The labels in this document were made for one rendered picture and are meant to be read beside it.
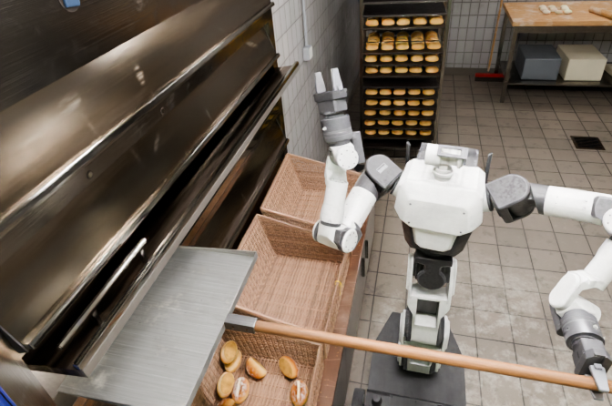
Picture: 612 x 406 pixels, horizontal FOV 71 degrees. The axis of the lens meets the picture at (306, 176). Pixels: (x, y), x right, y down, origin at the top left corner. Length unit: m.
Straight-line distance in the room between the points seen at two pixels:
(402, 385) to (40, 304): 1.72
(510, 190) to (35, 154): 1.25
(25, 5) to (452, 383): 2.21
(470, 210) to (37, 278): 1.16
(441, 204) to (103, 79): 1.02
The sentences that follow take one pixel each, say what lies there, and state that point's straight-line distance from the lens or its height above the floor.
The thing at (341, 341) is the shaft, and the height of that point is 1.20.
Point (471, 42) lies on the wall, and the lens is 5.97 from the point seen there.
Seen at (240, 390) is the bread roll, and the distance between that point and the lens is 1.84.
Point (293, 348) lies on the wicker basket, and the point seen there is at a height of 0.69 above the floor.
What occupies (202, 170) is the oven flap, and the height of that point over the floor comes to 1.40.
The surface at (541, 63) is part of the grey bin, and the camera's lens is 5.43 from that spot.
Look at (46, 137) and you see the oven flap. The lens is 1.10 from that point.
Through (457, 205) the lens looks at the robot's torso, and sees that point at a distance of 1.40.
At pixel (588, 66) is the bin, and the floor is 0.39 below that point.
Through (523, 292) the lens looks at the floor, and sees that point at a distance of 3.10.
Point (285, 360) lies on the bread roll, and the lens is 1.87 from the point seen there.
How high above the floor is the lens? 2.21
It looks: 34 degrees down
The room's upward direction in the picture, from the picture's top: 5 degrees counter-clockwise
